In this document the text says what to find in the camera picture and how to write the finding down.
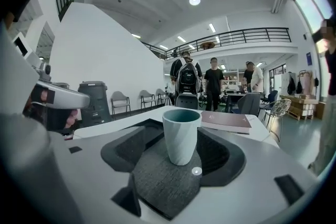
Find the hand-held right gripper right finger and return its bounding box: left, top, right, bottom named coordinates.
left=170, top=128, right=321, bottom=224

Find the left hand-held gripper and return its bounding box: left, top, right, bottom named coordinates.
left=0, top=20, right=91, bottom=116

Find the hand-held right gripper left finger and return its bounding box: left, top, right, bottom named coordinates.
left=49, top=125, right=148, bottom=224

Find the blue-grey ribbed cup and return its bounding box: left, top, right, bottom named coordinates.
left=162, top=109, right=202, bottom=166

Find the person's left hand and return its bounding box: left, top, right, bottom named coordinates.
left=65, top=109, right=82, bottom=128

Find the grey chair with black legs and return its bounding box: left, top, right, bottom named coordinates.
left=156, top=88, right=171, bottom=107
left=110, top=91, right=132, bottom=120
left=140, top=89, right=158, bottom=111

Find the brown hardcover book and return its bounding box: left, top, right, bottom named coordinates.
left=201, top=110, right=253, bottom=135

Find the blue-grey upholstered chair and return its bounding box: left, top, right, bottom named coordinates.
left=230, top=92, right=262, bottom=115

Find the wooden pallet with boxes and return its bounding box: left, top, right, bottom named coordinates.
left=279, top=93, right=326, bottom=121

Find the black office chair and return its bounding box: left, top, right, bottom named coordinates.
left=175, top=93, right=200, bottom=110

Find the black hanging jacket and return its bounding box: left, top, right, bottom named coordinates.
left=287, top=77, right=297, bottom=95

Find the grey backpack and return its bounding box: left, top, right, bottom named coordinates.
left=176, top=59, right=202, bottom=95

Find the pink hanging garment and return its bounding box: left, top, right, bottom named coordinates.
left=300, top=72, right=315, bottom=95

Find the black balcony railing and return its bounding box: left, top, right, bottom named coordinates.
left=141, top=27, right=292, bottom=61

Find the left hand-held gripper camera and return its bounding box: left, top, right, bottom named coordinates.
left=33, top=61, right=52, bottom=82

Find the patterned wire chair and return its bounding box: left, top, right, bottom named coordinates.
left=261, top=98, right=292, bottom=143

